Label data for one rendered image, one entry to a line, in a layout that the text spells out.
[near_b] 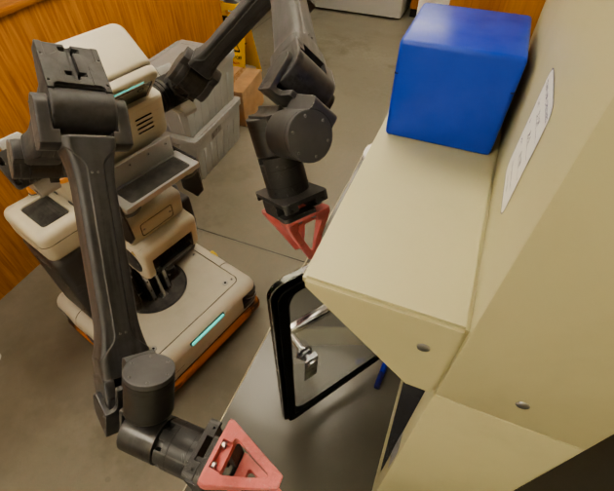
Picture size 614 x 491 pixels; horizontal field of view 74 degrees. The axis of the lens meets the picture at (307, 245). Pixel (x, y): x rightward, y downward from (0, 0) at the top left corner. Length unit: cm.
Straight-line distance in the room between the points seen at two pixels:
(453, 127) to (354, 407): 60
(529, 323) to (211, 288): 165
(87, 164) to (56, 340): 178
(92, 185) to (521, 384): 51
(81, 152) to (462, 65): 44
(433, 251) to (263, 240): 209
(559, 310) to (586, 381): 7
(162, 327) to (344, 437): 112
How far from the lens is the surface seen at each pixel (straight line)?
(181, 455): 53
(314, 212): 53
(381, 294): 28
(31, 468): 207
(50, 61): 65
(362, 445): 83
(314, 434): 83
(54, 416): 212
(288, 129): 44
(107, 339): 58
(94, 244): 57
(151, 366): 52
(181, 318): 179
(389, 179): 36
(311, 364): 59
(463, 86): 39
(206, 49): 108
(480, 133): 41
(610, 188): 20
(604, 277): 23
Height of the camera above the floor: 173
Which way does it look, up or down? 48 degrees down
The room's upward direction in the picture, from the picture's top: straight up
